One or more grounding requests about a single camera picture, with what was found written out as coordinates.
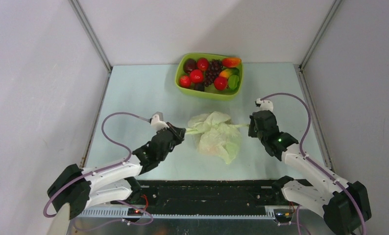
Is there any red fake fruit lower right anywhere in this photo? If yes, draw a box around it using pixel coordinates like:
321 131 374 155
214 76 228 91

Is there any fake strawberry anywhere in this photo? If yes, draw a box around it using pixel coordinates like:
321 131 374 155
178 75 192 89

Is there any dark red fake plum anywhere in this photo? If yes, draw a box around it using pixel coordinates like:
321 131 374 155
183 58 197 74

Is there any red fake fruit middle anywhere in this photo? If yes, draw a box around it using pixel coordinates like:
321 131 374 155
189 69 204 84

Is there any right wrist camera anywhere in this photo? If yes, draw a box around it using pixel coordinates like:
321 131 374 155
255 98 274 112

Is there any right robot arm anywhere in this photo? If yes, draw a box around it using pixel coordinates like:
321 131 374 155
248 110 372 235

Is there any yellow green fake mango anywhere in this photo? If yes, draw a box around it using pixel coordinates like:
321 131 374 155
219 68 240 79

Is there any green plastic fruit bowl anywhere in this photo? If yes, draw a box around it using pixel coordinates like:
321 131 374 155
174 52 243 100

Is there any red fake fruit top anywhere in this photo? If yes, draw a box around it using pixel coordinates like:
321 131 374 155
196 57 210 71

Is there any red fake fruit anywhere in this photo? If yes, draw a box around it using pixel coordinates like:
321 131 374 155
214 76 228 91
196 57 210 71
189 69 204 84

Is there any fake grape bunch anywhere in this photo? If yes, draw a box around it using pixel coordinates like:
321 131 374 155
203 59 223 87

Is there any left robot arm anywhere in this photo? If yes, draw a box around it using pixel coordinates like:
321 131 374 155
44 122 186 219

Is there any pale green plastic bag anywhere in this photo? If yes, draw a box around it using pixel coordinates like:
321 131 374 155
186 111 249 165

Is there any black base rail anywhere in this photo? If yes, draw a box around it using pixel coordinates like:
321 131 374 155
110 179 299 216

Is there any green fake starfruit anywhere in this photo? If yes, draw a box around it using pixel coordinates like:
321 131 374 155
227 74 240 91

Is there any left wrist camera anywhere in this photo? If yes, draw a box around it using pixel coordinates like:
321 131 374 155
149 112 169 131

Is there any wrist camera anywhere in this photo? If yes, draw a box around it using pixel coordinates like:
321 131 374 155
255 98 274 112
149 112 169 131

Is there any orange red fake mango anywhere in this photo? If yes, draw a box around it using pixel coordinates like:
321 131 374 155
221 57 242 68

